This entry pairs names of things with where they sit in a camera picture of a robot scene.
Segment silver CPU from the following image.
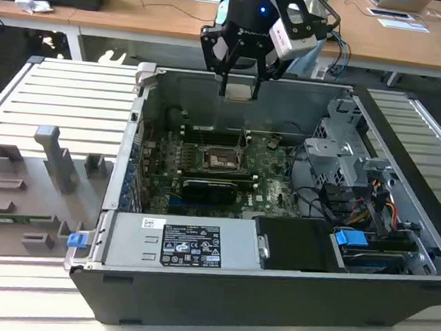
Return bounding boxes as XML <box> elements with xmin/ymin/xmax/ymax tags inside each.
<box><xmin>224</xmin><ymin>82</ymin><xmax>256</xmax><ymax>103</ymax></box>

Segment black PC case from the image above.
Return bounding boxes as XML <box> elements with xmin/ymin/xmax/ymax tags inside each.
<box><xmin>66</xmin><ymin>57</ymin><xmax>441</xmax><ymax>331</ymax></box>

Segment black camera cable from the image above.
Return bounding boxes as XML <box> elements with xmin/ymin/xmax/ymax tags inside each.
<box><xmin>316</xmin><ymin>0</ymin><xmax>345</xmax><ymax>45</ymax></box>

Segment black plastic fan shroud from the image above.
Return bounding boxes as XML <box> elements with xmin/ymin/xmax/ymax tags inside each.
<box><xmin>251</xmin><ymin>214</ymin><xmax>341</xmax><ymax>276</ymax></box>

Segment crumpled white paper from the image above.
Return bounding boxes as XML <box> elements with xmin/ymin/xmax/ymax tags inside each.
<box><xmin>14</xmin><ymin>0</ymin><xmax>55</xmax><ymax>15</ymax></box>

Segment black graphics card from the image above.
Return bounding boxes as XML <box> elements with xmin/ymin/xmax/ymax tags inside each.
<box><xmin>179</xmin><ymin>176</ymin><xmax>240</xmax><ymax>208</ymax></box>

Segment grey parts rack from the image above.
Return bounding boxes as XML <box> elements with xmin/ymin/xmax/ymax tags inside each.
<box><xmin>0</xmin><ymin>122</ymin><xmax>118</xmax><ymax>264</ymax></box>

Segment CPU socket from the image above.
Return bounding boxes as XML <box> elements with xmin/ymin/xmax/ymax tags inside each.
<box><xmin>199</xmin><ymin>144</ymin><xmax>248</xmax><ymax>175</ymax></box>

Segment silver power supply unit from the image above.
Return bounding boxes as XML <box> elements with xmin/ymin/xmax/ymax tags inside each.
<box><xmin>101</xmin><ymin>210</ymin><xmax>269</xmax><ymax>283</ymax></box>

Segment green motherboard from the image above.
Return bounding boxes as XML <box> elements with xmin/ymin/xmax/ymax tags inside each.
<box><xmin>137</xmin><ymin>124</ymin><xmax>310</xmax><ymax>225</ymax></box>

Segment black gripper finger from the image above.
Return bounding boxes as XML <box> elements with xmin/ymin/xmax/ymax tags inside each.
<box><xmin>195</xmin><ymin>22</ymin><xmax>247</xmax><ymax>99</ymax></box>
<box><xmin>250</xmin><ymin>45</ymin><xmax>287</xmax><ymax>104</ymax></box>

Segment blue cable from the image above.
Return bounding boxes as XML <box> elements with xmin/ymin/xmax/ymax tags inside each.
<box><xmin>332</xmin><ymin>29</ymin><xmax>353</xmax><ymax>76</ymax></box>

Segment wooden desk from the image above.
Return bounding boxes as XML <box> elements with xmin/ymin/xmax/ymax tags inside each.
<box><xmin>0</xmin><ymin>0</ymin><xmax>233</xmax><ymax>73</ymax></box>
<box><xmin>316</xmin><ymin>0</ymin><xmax>441</xmax><ymax>91</ymax></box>

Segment blue case latch clip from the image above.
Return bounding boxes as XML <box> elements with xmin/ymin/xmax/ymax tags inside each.
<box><xmin>67</xmin><ymin>231</ymin><xmax>88</xmax><ymax>251</ymax></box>

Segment silver metal drive cage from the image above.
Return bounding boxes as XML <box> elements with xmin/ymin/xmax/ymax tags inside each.
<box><xmin>300</xmin><ymin>95</ymin><xmax>399</xmax><ymax>193</ymax></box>

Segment white flat tablet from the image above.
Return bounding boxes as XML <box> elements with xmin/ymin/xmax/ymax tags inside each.
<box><xmin>366</xmin><ymin>6</ymin><xmax>412</xmax><ymax>20</ymax></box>

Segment yellow orange power wires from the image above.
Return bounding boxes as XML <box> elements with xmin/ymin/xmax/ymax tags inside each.
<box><xmin>347</xmin><ymin>176</ymin><xmax>400</xmax><ymax>228</ymax></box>

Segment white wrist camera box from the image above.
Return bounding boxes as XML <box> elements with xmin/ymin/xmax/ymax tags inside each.
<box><xmin>267</xmin><ymin>2</ymin><xmax>320</xmax><ymax>63</ymax></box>

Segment silver laptop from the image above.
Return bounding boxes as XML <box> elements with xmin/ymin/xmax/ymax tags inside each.
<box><xmin>375</xmin><ymin>0</ymin><xmax>433</xmax><ymax>11</ymax></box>

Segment hard disk in blue carrier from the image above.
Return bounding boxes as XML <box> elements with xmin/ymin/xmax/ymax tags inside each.
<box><xmin>330</xmin><ymin>226</ymin><xmax>410</xmax><ymax>278</ymax></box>

